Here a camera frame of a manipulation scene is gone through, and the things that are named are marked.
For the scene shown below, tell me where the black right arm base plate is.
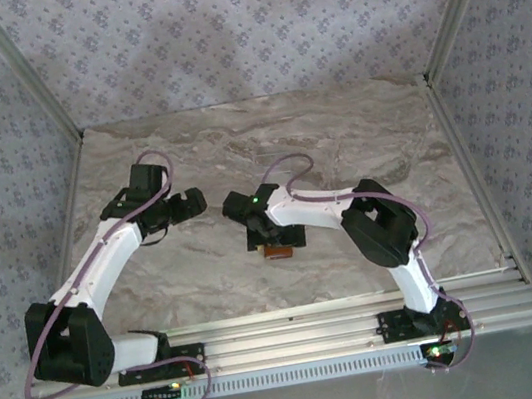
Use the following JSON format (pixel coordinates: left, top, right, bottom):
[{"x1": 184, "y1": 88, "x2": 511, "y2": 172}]
[{"x1": 375, "y1": 297, "x2": 473, "y2": 345}]

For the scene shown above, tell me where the aluminium right frame post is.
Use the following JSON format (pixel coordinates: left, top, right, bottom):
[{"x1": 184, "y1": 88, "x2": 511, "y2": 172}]
[{"x1": 409, "y1": 0, "x2": 532, "y2": 293}]

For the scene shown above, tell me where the brown leather card holder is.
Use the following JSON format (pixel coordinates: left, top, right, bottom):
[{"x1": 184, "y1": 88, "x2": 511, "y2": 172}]
[{"x1": 259, "y1": 240, "x2": 297, "y2": 264}]

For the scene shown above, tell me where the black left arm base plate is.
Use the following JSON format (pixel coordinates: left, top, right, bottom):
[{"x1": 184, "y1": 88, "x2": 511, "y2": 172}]
[{"x1": 113, "y1": 339, "x2": 210, "y2": 389}]

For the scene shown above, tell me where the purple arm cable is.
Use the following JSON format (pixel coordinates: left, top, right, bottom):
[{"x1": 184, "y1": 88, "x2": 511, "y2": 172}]
[
  {"x1": 0, "y1": 145, "x2": 218, "y2": 399},
  {"x1": 257, "y1": 130, "x2": 482, "y2": 398}
]

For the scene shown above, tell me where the aluminium frame post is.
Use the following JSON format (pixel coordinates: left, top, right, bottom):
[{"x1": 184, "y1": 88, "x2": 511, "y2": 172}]
[
  {"x1": 0, "y1": 0, "x2": 120, "y2": 366},
  {"x1": 409, "y1": 0, "x2": 532, "y2": 293}
]

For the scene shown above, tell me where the aluminium left frame post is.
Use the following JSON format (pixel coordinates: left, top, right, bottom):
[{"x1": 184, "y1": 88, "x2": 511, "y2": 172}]
[{"x1": 0, "y1": 0, "x2": 120, "y2": 366}]

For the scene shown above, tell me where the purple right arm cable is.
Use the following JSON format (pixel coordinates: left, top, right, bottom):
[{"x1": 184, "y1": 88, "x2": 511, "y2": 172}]
[{"x1": 257, "y1": 130, "x2": 482, "y2": 398}]

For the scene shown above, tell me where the grey slotted cable duct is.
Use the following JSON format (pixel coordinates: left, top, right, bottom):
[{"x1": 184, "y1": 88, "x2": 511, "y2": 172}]
[{"x1": 64, "y1": 341, "x2": 433, "y2": 399}]

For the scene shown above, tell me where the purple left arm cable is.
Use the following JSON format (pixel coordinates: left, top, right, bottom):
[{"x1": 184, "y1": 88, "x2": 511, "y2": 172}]
[{"x1": 0, "y1": 145, "x2": 218, "y2": 399}]

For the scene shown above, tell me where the aluminium rail beam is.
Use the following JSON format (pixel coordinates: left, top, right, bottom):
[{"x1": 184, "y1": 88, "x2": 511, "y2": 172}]
[{"x1": 18, "y1": 268, "x2": 532, "y2": 399}]

